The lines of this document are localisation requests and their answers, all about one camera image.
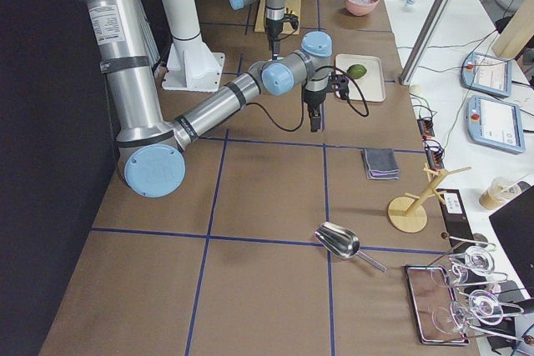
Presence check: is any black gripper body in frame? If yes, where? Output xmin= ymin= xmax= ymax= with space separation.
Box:
xmin=265 ymin=18 xmax=284 ymax=44
xmin=303 ymin=89 xmax=326 ymax=119

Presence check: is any wooden cutting board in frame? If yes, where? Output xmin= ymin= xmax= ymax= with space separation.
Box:
xmin=253 ymin=0 xmax=302 ymax=36

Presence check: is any green lime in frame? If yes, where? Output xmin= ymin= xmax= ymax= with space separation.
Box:
xmin=346 ymin=63 xmax=368 ymax=80

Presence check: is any folded grey purple cloth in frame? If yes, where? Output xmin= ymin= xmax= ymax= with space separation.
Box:
xmin=362 ymin=148 xmax=400 ymax=180

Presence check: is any orange black power strip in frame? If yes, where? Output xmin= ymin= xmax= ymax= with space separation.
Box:
xmin=416 ymin=118 xmax=435 ymax=138

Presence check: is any silver metal scoop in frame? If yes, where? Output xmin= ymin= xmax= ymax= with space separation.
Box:
xmin=315 ymin=222 xmax=387 ymax=273

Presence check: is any wooden mug tree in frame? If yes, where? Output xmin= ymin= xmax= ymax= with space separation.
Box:
xmin=387 ymin=163 xmax=471 ymax=233

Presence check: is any black box with label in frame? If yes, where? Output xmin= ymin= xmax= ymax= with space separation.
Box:
xmin=439 ymin=188 xmax=473 ymax=239

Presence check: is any upper teach pendant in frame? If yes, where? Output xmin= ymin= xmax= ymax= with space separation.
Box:
xmin=461 ymin=52 xmax=511 ymax=98

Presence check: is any teach pendant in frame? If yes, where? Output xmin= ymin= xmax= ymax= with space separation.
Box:
xmin=461 ymin=52 xmax=511 ymax=98
xmin=466 ymin=95 xmax=526 ymax=154

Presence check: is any lower teach pendant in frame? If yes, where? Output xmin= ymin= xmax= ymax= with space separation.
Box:
xmin=466 ymin=95 xmax=526 ymax=154

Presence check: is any iced coffee cup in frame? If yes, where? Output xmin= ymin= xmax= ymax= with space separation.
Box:
xmin=479 ymin=177 xmax=531 ymax=210

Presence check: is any upper wine glass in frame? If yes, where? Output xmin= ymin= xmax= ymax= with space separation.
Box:
xmin=431 ymin=246 xmax=494 ymax=288

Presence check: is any wine glass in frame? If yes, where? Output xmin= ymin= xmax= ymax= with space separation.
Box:
xmin=431 ymin=290 xmax=504 ymax=334
xmin=431 ymin=246 xmax=494 ymax=288

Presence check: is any black laptop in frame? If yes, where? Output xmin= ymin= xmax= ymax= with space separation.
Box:
xmin=489 ymin=190 xmax=534 ymax=288

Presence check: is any metal glass rack tray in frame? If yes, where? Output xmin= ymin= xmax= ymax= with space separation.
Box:
xmin=404 ymin=265 xmax=470 ymax=347

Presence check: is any lower wine glass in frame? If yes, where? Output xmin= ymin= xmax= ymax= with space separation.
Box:
xmin=431 ymin=290 xmax=504 ymax=334

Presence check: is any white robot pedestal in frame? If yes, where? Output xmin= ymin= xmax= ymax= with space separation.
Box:
xmin=162 ymin=0 xmax=224 ymax=93

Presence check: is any aluminium frame post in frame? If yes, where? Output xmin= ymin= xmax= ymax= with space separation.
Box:
xmin=399 ymin=0 xmax=451 ymax=85

